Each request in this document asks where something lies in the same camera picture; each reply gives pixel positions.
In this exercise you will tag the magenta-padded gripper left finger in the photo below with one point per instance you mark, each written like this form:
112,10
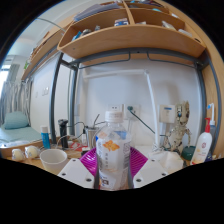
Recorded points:
88,161

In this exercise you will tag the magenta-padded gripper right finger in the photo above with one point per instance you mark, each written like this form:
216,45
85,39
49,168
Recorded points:
138,161

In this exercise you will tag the clear plastic drink bottle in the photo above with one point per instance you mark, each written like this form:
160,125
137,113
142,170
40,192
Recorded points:
113,156

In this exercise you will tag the metal cup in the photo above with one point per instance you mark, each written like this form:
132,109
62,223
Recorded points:
91,136

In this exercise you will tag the white tissue pack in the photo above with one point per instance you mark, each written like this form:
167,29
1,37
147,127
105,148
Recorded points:
166,160

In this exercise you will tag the black electric shaver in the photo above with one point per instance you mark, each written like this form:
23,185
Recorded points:
63,131

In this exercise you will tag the blue tube with white cap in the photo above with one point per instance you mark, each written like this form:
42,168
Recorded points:
45,138

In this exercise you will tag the dark green round jar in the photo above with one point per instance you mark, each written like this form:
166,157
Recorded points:
188,153

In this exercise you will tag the brown tree figurine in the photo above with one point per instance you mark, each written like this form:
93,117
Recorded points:
180,128

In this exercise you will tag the white pump bottle red top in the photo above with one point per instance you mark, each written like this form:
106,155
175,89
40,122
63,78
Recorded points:
201,146

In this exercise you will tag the bed with light green sheet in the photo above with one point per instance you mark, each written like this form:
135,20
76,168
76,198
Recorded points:
20,135

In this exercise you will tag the blue spray bottle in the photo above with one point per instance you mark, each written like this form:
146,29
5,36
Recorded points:
212,128

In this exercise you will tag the light green pillow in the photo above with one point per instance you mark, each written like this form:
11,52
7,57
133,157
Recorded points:
15,120

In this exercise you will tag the wooden shelf unit with items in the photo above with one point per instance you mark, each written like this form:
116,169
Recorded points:
133,36

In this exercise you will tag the long wooden loft board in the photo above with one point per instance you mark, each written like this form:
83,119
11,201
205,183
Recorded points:
46,43

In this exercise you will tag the grey metal frame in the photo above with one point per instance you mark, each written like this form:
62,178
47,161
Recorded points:
52,106

